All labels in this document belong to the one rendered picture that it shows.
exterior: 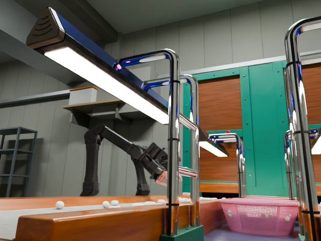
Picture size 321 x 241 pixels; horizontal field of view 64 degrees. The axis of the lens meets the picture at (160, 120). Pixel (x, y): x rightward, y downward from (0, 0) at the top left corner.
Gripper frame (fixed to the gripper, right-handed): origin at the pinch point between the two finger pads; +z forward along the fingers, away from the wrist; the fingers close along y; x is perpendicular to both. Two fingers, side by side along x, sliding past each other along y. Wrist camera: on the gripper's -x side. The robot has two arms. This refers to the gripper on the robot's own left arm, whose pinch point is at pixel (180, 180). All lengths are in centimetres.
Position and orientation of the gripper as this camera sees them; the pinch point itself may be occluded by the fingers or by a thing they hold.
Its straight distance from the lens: 166.7
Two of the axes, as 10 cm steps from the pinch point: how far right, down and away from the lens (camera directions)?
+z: 6.7, 5.6, -4.9
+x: -6.1, 7.9, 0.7
